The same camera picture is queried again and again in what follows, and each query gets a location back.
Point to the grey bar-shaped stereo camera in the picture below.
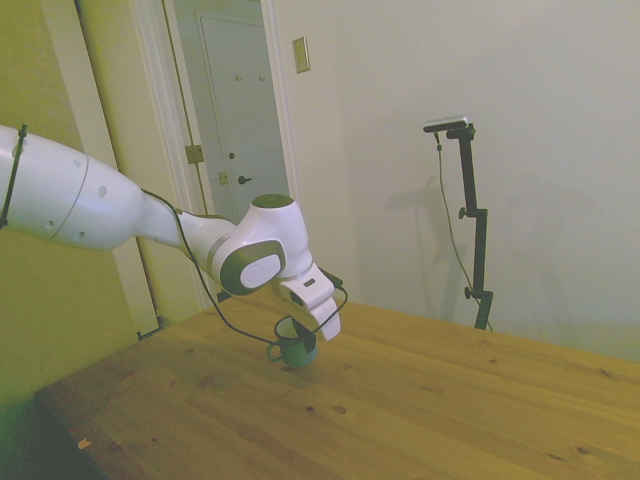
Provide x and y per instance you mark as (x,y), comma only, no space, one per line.
(447,123)

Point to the white panel door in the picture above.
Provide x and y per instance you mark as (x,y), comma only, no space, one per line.
(240,110)

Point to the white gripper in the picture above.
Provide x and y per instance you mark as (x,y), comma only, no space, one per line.
(327,310)

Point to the black jointed camera stand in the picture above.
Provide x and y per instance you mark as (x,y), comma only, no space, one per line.
(481,250)

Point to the beige wall switch plate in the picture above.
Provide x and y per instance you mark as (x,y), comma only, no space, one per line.
(301,55)

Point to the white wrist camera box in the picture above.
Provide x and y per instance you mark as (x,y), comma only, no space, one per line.
(292,292)

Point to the metal door latch plate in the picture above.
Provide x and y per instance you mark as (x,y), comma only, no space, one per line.
(223,178)

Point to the teal enamel mug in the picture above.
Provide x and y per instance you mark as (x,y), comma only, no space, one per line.
(295,356)

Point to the brass door hinge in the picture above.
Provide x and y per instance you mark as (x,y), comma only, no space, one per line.
(194,153)

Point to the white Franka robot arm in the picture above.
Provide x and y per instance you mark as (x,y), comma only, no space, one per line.
(75,200)

